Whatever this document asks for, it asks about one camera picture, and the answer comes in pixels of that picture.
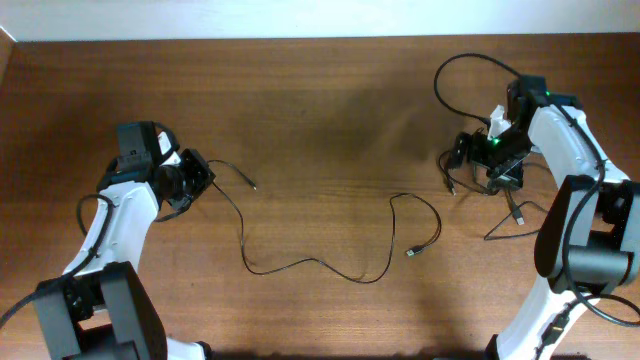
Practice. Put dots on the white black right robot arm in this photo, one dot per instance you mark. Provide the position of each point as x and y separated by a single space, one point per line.
588 244

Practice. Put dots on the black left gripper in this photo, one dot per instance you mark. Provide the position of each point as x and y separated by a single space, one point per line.
203 176

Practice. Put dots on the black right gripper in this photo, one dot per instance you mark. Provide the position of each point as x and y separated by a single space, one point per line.
508 176

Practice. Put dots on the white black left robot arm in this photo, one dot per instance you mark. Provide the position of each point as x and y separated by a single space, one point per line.
98 308

